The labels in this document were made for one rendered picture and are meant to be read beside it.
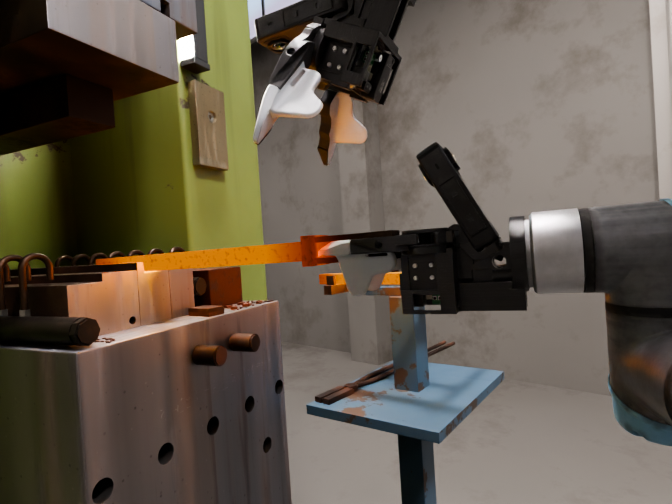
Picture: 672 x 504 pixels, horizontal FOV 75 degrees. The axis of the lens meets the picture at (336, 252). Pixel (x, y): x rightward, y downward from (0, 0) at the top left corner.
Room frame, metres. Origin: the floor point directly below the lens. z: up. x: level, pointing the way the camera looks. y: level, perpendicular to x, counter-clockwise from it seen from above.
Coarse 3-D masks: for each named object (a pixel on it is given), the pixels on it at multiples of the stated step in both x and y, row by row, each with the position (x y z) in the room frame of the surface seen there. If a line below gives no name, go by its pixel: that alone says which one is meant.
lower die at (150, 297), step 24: (120, 264) 0.60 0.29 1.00; (48, 288) 0.51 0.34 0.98; (72, 288) 0.51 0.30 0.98; (96, 288) 0.53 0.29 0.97; (120, 288) 0.56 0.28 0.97; (144, 288) 0.60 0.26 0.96; (168, 288) 0.63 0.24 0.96; (192, 288) 0.68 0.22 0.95; (48, 312) 0.51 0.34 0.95; (72, 312) 0.50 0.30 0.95; (96, 312) 0.53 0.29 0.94; (120, 312) 0.56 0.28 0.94; (144, 312) 0.59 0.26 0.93; (168, 312) 0.63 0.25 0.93
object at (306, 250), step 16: (304, 240) 0.48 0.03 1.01; (320, 240) 0.49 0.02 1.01; (336, 240) 0.48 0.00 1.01; (144, 256) 0.60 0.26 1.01; (160, 256) 0.59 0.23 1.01; (176, 256) 0.57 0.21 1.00; (192, 256) 0.56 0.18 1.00; (208, 256) 0.55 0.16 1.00; (224, 256) 0.54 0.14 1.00; (240, 256) 0.53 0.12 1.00; (256, 256) 0.52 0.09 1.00; (272, 256) 0.51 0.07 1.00; (288, 256) 0.50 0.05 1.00; (304, 256) 0.48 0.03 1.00; (320, 256) 0.50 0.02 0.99
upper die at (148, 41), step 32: (0, 0) 0.53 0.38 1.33; (32, 0) 0.51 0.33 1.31; (64, 0) 0.52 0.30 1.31; (96, 0) 0.56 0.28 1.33; (128, 0) 0.60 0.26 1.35; (0, 32) 0.54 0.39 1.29; (32, 32) 0.51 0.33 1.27; (64, 32) 0.52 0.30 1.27; (96, 32) 0.55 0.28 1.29; (128, 32) 0.60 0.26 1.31; (160, 32) 0.65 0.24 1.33; (0, 64) 0.58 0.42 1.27; (32, 64) 0.59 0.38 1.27; (64, 64) 0.59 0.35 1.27; (96, 64) 0.60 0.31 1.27; (128, 64) 0.60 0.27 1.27; (160, 64) 0.65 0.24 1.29; (0, 96) 0.69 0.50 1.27; (128, 96) 0.72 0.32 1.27
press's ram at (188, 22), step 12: (144, 0) 0.63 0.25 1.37; (156, 0) 0.65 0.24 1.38; (168, 0) 0.67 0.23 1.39; (180, 0) 0.69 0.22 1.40; (192, 0) 0.72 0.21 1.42; (168, 12) 0.67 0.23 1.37; (180, 12) 0.69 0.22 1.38; (192, 12) 0.72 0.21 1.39; (180, 24) 0.69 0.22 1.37; (192, 24) 0.71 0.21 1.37; (180, 36) 0.73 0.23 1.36
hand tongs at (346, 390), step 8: (440, 344) 1.36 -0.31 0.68; (448, 344) 1.35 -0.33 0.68; (432, 352) 1.27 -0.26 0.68; (384, 368) 1.13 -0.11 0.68; (368, 376) 1.08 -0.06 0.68; (376, 376) 1.06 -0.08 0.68; (384, 376) 1.08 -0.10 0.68; (352, 384) 1.01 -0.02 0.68; (360, 384) 1.02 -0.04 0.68; (328, 392) 0.97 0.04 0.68; (336, 392) 0.96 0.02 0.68; (344, 392) 0.96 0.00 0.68; (352, 392) 0.98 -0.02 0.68; (320, 400) 0.94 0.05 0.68; (328, 400) 0.92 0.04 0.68; (336, 400) 0.94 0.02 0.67
